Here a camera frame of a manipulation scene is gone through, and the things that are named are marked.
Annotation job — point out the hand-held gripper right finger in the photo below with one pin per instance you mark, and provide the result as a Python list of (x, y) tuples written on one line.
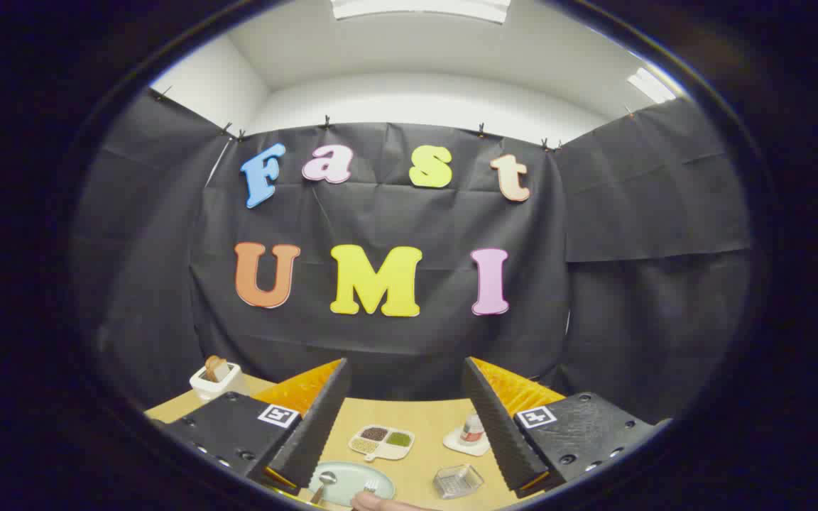
[(501, 433)]

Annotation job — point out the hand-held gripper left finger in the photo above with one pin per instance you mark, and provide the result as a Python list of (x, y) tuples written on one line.
[(313, 433)]

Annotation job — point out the clear plastic bottle red cap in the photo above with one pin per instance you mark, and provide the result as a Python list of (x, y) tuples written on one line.
[(473, 428)]

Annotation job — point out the white square coaster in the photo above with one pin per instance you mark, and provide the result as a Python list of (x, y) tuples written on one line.
[(462, 446)]

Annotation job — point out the yellow beans heap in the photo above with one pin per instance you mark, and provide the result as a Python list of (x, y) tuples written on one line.
[(364, 445)]

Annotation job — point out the pale green round plate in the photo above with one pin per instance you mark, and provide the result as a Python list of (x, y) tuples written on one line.
[(352, 474)]

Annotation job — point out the dark red beans heap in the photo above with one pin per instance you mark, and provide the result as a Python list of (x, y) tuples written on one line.
[(374, 433)]

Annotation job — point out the white divided tray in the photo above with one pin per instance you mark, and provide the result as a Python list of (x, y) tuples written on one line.
[(380, 451)]

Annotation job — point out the green beans heap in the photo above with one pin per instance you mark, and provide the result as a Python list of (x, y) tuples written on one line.
[(399, 439)]

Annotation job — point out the white toaster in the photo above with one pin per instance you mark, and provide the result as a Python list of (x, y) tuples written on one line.
[(223, 387)]

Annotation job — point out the brown bread slice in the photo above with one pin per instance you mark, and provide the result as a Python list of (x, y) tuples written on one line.
[(216, 367)]

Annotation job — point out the ceiling light panel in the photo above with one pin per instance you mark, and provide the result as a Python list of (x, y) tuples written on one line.
[(420, 8), (652, 85)]

